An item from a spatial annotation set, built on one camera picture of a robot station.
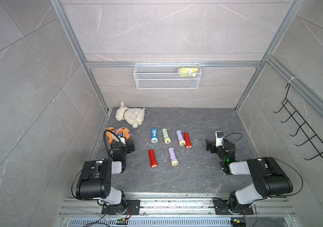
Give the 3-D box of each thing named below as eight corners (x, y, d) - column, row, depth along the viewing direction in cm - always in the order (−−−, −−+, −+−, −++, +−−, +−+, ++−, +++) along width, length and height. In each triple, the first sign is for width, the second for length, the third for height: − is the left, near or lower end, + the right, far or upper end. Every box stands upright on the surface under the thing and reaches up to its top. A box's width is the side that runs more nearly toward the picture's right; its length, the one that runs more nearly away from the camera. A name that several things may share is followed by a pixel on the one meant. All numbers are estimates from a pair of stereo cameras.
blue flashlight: (151, 143, 101) (151, 140, 98) (152, 130, 108) (152, 128, 105) (157, 143, 101) (157, 140, 98) (158, 130, 108) (158, 128, 105)
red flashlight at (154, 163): (151, 168, 89) (151, 166, 87) (148, 151, 97) (148, 149, 95) (158, 167, 90) (158, 165, 88) (154, 150, 98) (154, 148, 95)
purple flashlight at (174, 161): (172, 166, 89) (172, 165, 87) (167, 149, 97) (167, 147, 95) (178, 165, 90) (178, 163, 88) (173, 148, 98) (173, 146, 96)
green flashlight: (165, 144, 100) (165, 142, 97) (160, 130, 108) (160, 128, 105) (171, 143, 100) (171, 141, 98) (166, 129, 108) (166, 127, 106)
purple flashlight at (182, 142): (180, 146, 99) (180, 144, 96) (175, 132, 107) (175, 130, 104) (185, 145, 99) (185, 143, 97) (180, 131, 107) (180, 129, 105)
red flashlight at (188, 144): (186, 149, 98) (186, 146, 95) (183, 135, 106) (183, 132, 103) (191, 149, 98) (192, 146, 95) (188, 135, 106) (188, 132, 103)
